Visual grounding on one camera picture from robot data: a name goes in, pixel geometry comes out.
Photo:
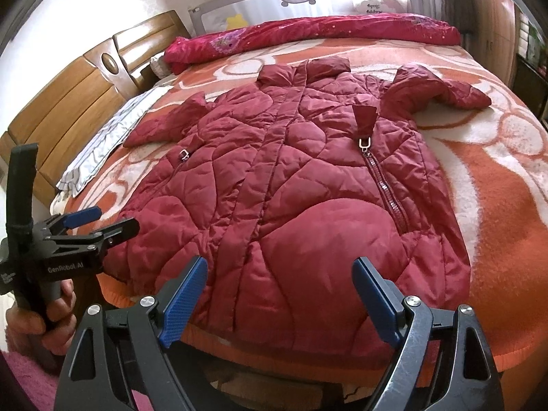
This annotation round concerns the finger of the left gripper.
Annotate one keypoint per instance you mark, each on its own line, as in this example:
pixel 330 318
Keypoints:
pixel 61 223
pixel 106 237

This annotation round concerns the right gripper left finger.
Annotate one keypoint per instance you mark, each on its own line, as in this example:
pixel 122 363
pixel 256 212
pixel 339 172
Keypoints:
pixel 111 348

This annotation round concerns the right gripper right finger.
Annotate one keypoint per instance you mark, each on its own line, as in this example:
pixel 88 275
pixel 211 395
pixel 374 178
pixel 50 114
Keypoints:
pixel 442 360

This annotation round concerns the dark red quilted down jacket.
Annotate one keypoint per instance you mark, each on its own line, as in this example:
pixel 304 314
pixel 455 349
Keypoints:
pixel 281 185

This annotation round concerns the person's left hand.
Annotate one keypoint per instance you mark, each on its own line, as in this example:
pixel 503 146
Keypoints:
pixel 23 324

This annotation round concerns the pink fluffy rug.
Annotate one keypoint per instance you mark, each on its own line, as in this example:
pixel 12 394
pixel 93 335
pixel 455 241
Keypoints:
pixel 24 385

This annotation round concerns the wooden headboard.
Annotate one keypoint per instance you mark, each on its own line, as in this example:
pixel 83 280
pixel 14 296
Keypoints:
pixel 64 116

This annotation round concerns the plaid grey white pillow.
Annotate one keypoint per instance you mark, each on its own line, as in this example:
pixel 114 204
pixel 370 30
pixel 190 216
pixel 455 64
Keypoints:
pixel 96 152

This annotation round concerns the rolled magenta quilt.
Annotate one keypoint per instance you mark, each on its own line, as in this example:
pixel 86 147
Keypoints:
pixel 185 52

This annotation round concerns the wooden wardrobe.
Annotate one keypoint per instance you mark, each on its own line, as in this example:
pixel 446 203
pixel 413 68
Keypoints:
pixel 494 44

